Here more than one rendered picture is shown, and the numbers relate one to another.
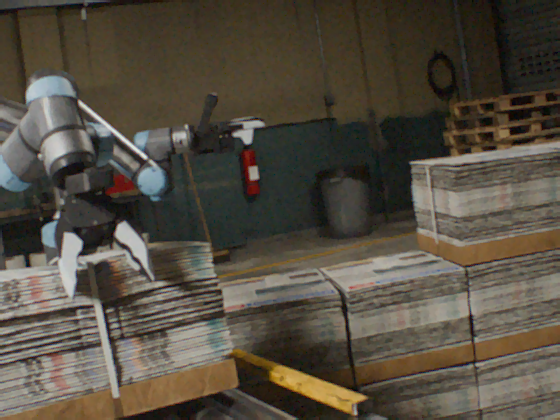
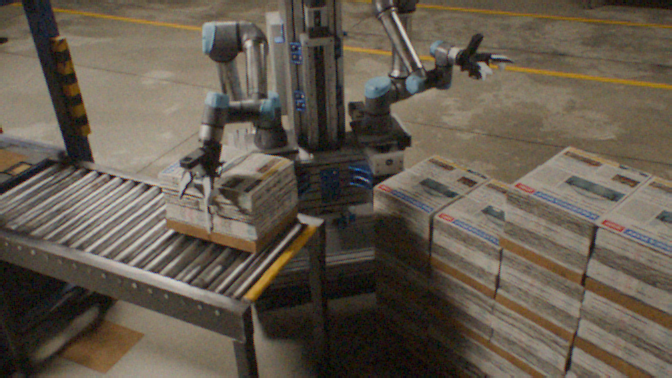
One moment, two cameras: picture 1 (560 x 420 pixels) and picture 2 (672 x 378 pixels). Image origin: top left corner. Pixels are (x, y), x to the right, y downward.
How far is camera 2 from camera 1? 1.75 m
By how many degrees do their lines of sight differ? 57
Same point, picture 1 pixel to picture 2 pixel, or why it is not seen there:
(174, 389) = (230, 241)
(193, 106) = not seen: outside the picture
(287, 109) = not seen: outside the picture
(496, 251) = (522, 252)
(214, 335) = (249, 230)
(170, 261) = (234, 195)
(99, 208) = (201, 167)
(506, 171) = (544, 211)
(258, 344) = (389, 213)
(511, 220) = (538, 242)
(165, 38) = not seen: outside the picture
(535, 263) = (549, 277)
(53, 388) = (189, 218)
